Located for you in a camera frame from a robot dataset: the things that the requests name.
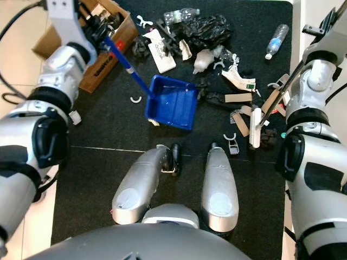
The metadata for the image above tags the blue plastic dustpan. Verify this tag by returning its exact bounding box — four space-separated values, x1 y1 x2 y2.
103 36 199 131

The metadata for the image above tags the white-headed broom with dark handle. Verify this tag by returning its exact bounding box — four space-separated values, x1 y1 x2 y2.
249 58 307 149

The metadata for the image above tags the large black floor mat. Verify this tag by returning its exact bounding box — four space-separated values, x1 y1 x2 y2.
70 0 294 164

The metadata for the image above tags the brown cardboard box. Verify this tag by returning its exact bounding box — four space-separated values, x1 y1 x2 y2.
32 0 139 94

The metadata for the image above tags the crumpled black glove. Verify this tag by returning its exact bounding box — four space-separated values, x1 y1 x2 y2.
131 37 150 59

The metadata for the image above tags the clear bottle with blue label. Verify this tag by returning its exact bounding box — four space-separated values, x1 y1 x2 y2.
266 23 290 61

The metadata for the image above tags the white paper card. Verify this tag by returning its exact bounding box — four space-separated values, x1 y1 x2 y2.
142 29 177 74

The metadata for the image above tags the grey metal clip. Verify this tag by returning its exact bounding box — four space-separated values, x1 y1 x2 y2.
269 73 292 92
228 140 241 155

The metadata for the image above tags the crushed clear plastic bottle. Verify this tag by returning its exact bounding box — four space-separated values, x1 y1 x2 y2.
163 8 201 27

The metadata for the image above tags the brown cardboard strip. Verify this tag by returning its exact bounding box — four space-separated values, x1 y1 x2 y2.
233 112 250 138
262 89 284 115
225 93 255 104

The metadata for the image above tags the white carton with green label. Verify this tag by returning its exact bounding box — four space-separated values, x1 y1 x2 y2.
221 64 258 92

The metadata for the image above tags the black plastic bag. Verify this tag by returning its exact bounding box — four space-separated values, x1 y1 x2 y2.
181 15 233 54

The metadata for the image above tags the crumpled white plastic bottle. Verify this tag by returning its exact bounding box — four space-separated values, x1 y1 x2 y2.
193 49 217 75

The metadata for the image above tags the black plastic scrap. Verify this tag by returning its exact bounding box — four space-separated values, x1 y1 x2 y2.
197 79 236 108

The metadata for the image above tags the silver left robot leg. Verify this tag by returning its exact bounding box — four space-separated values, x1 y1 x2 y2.
111 143 182 226

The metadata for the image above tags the silver robot leg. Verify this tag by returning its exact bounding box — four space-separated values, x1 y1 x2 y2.
111 143 182 226
200 143 241 235

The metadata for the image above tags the silver right robot leg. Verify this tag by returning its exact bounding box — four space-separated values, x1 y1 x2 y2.
200 143 241 235

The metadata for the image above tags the grey robot torso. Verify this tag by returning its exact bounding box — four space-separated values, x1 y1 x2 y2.
26 203 286 260

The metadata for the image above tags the thick black floor cable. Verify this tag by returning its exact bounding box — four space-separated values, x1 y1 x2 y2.
0 0 48 105

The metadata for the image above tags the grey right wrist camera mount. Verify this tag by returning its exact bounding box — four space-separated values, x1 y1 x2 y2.
304 34 347 64

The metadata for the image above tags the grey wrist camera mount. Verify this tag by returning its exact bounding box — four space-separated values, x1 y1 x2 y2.
46 0 89 53
304 34 347 64

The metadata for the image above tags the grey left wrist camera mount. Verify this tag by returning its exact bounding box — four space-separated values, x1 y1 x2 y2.
46 0 89 53

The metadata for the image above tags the thin black cable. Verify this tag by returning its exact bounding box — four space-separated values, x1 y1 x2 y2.
284 226 298 243

